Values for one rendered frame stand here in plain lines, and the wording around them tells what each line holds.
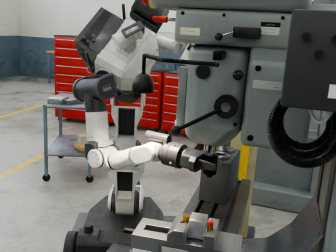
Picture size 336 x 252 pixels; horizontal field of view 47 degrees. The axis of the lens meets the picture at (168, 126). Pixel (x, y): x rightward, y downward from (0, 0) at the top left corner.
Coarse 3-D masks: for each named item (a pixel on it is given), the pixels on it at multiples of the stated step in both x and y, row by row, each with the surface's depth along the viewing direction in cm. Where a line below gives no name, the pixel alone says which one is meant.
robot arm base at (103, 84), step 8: (96, 80) 152; (104, 80) 155; (112, 80) 158; (72, 88) 160; (96, 88) 151; (104, 88) 155; (112, 88) 158; (96, 96) 153; (104, 96) 155; (112, 96) 158
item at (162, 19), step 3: (153, 18) 137; (156, 18) 136; (159, 18) 136; (162, 18) 136; (165, 18) 135; (168, 18) 136; (171, 18) 136; (174, 18) 135; (156, 21) 138; (159, 21) 137; (162, 21) 136; (165, 21) 136
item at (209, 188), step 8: (216, 152) 168; (224, 152) 169; (232, 152) 173; (224, 160) 163; (232, 160) 164; (224, 168) 160; (232, 168) 167; (200, 176) 165; (216, 176) 162; (224, 176) 161; (232, 176) 170; (200, 184) 166; (208, 184) 165; (216, 184) 163; (224, 184) 162; (232, 184) 173; (200, 192) 167; (208, 192) 165; (216, 192) 164; (224, 192) 163; (232, 192) 176; (208, 200) 166; (216, 200) 165; (224, 200) 163
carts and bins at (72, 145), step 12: (60, 96) 420; (72, 96) 456; (60, 108) 476; (72, 108) 400; (84, 108) 401; (60, 120) 480; (60, 132) 484; (60, 144) 445; (72, 144) 447; (60, 156) 491; (72, 156) 413; (84, 156) 414
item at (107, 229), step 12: (96, 204) 245; (144, 204) 249; (96, 216) 230; (108, 216) 230; (120, 216) 231; (132, 216) 232; (144, 216) 233; (156, 216) 234; (84, 228) 202; (96, 228) 208; (108, 228) 217; (120, 228) 218; (84, 240) 199; (96, 240) 199; (108, 240) 201; (120, 240) 201
